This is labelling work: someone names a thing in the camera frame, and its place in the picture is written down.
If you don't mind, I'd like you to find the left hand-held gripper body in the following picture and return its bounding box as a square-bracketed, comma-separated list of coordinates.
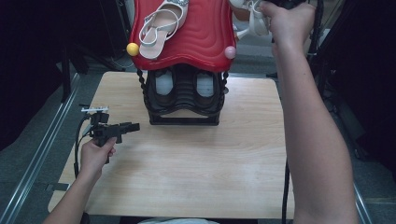
[80, 106, 124, 165]

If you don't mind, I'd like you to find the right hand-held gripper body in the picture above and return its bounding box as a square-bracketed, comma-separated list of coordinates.
[274, 0, 309, 9]

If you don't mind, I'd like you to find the white high-heeled sandal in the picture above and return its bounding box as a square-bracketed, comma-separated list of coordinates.
[138, 0, 190, 60]
[229, 0, 271, 41]

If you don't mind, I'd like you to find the black leather shoe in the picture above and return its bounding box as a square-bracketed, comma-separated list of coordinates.
[193, 70, 220, 110]
[151, 68, 178, 110]

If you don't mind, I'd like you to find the red and black shoe rack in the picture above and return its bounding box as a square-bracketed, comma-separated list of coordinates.
[126, 0, 238, 126]

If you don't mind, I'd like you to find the person's right hand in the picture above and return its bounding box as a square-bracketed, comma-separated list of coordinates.
[260, 1, 317, 56]

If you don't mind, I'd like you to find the person's left hand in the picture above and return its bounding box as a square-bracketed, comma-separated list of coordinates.
[79, 136, 118, 181]

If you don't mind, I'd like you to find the black upright stand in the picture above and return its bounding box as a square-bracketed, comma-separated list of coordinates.
[60, 46, 73, 104]

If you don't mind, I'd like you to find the dark tape piece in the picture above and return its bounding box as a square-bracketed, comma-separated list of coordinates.
[46, 182, 70, 192]

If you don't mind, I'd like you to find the black chair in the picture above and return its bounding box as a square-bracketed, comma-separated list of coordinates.
[81, 211, 95, 224]

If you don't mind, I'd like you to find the person's light clothing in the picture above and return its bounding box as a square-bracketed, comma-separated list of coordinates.
[136, 217, 219, 224]

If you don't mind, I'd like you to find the left hand-held gripper cable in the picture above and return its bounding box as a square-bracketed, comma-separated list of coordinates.
[73, 113, 94, 180]

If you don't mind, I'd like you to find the metal floor rail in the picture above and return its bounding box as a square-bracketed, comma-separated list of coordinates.
[0, 73, 80, 224]
[351, 181, 373, 224]

